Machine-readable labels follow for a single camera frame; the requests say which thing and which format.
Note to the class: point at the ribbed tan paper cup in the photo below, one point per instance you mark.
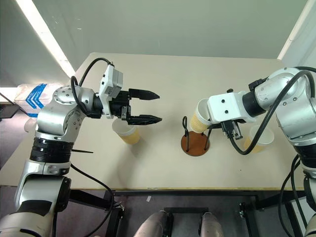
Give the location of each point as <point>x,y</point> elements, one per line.
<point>267,138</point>
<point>197,121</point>
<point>132,137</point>

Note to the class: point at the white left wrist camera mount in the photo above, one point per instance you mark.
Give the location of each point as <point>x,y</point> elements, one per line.
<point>109,84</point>

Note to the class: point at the grey rounded shell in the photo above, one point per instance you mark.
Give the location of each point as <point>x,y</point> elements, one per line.
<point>211,225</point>
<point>154,224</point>

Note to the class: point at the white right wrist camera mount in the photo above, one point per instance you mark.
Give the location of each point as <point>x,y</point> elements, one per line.
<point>227,106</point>

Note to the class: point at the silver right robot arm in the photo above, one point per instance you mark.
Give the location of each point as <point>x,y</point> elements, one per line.
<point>293,108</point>

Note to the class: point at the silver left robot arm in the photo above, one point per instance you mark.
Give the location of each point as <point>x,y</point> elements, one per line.
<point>49,116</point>

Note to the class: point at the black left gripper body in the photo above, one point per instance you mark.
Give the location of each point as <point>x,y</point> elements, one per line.
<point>119,105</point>

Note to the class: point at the black metal table frame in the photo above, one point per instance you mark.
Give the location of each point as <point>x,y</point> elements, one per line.
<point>187,192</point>

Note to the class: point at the clear plastic box blue label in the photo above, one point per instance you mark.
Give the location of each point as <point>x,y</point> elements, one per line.
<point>34,97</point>

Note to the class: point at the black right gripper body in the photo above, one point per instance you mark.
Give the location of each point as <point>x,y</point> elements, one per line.
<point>230,129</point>

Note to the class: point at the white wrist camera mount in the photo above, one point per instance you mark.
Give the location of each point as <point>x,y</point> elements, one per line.
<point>109,84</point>
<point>227,106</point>

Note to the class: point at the white door frame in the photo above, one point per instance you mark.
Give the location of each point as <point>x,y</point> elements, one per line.
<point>296,29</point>

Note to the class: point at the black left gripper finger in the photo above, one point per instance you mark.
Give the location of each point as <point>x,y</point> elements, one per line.
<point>145,119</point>
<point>144,94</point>

